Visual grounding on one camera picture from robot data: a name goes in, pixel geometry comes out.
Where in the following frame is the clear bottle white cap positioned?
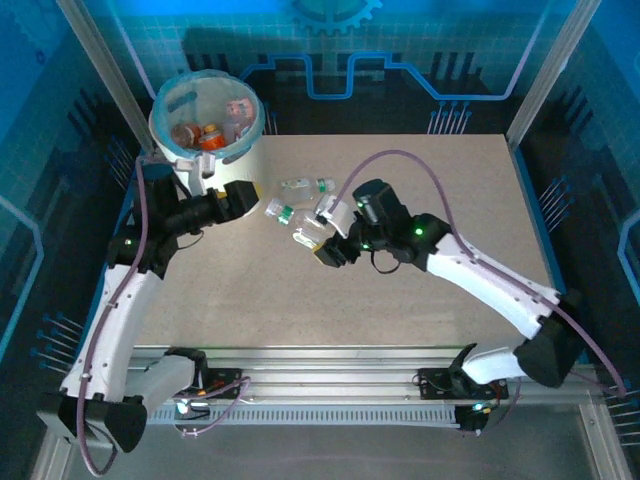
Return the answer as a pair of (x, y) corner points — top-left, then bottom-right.
(263, 196), (321, 217)

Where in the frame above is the orange label bottle gold cap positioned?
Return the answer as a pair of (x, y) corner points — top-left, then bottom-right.
(198, 123), (227, 152)

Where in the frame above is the pink bottle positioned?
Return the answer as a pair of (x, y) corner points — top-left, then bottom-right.
(222, 97), (256, 144)

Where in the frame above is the white bin blue liner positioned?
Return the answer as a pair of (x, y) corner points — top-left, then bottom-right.
(148, 69), (266, 216)

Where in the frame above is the white green label bottle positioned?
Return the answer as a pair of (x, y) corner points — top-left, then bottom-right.
(279, 176), (337, 195)

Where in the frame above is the grey metal shelf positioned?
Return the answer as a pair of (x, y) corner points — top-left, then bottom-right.
(29, 389), (636, 480)

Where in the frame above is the black base connector box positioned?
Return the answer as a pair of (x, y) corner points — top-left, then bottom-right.
(457, 402), (489, 435)
(173, 397), (211, 422)

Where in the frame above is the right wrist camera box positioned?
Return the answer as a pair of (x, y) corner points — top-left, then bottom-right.
(313, 194), (355, 240)

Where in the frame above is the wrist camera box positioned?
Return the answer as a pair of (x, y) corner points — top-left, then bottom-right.
(169, 151), (217, 194)
(313, 194), (355, 240)

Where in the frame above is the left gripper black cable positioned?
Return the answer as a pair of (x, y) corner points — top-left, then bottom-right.
(174, 227), (205, 251)

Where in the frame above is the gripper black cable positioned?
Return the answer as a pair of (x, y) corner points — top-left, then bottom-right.
(174, 227), (205, 251)
(369, 247), (402, 275)

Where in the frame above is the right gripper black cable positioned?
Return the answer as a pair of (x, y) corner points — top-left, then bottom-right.
(369, 247), (402, 275)

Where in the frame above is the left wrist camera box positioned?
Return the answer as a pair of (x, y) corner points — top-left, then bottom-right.
(169, 151), (217, 194)

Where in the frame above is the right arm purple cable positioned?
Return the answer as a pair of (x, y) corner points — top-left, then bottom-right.
(332, 149), (629, 399)

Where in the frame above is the aluminium rail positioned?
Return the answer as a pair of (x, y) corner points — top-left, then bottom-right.
(62, 347), (599, 401)

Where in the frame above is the slotted cable duct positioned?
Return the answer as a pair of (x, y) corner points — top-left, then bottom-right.
(144, 405), (464, 429)

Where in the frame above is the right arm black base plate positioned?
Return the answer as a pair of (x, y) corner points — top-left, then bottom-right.
(416, 367), (510, 401)

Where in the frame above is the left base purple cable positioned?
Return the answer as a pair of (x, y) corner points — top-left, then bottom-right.
(172, 368), (251, 440)

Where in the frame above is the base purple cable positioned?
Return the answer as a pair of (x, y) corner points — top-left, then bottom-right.
(477, 377), (524, 436)
(172, 368), (251, 440)

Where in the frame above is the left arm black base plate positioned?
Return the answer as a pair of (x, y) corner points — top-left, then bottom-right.
(169, 367), (245, 401)

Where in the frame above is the aluminium frame post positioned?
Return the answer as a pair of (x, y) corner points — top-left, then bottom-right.
(54, 0), (159, 154)
(505, 0), (604, 149)

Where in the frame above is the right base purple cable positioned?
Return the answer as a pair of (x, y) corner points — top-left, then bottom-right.
(477, 377), (524, 436)

